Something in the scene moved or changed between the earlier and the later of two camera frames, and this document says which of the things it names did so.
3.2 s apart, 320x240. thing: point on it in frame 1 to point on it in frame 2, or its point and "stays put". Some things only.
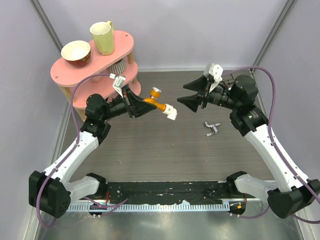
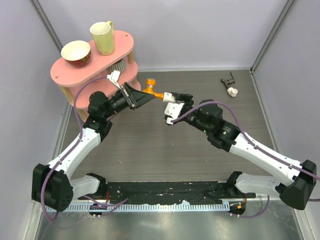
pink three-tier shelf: (106, 75) stays put
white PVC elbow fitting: (171, 112) to (168, 97)
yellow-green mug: (103, 33) stays put
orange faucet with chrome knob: (155, 94) to (150, 83)
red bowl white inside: (76, 53) stays put
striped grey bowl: (118, 67) stays put
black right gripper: (198, 85) to (186, 97)
